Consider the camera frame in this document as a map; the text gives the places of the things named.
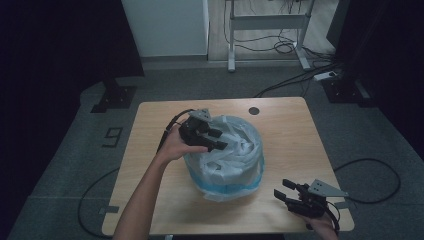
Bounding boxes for white metal desk frame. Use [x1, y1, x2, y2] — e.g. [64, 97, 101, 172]
[223, 0, 316, 73]

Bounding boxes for long black floor cable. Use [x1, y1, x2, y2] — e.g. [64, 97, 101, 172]
[77, 167, 121, 239]

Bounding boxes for dark curtain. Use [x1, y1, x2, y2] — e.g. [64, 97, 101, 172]
[0, 0, 145, 231]
[326, 0, 424, 158]

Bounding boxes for person's left hand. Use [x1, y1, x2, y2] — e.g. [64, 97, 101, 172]
[156, 124, 209, 164]

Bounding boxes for left hand-held gripper cable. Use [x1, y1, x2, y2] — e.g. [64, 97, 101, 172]
[156, 108, 196, 154]

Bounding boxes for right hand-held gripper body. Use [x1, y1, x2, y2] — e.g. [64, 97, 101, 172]
[285, 178, 349, 219]

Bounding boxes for hand-held gripper cable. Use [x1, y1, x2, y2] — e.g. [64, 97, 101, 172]
[324, 201, 341, 233]
[156, 108, 196, 154]

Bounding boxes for black power strip cable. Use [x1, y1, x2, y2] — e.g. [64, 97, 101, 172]
[254, 61, 341, 98]

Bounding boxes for black stand base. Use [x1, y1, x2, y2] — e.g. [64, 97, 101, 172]
[321, 78, 372, 104]
[90, 78, 138, 114]

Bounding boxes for white power strip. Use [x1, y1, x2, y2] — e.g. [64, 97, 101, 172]
[313, 70, 343, 82]

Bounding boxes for white cabinet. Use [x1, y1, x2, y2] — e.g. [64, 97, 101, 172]
[120, 0, 210, 58]

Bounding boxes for person's right hand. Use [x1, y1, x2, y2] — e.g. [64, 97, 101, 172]
[295, 212, 340, 240]

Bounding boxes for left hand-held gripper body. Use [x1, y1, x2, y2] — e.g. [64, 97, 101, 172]
[178, 108, 214, 148]

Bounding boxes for looped black floor cable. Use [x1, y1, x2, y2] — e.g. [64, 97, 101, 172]
[333, 158, 402, 205]

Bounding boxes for right hand-held gripper cable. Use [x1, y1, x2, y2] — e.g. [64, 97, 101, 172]
[324, 201, 341, 233]

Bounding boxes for tangled black cables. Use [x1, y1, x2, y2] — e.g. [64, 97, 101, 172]
[229, 29, 334, 62]

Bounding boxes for white and blue plastic bag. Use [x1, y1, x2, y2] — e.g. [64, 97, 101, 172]
[183, 114, 265, 203]

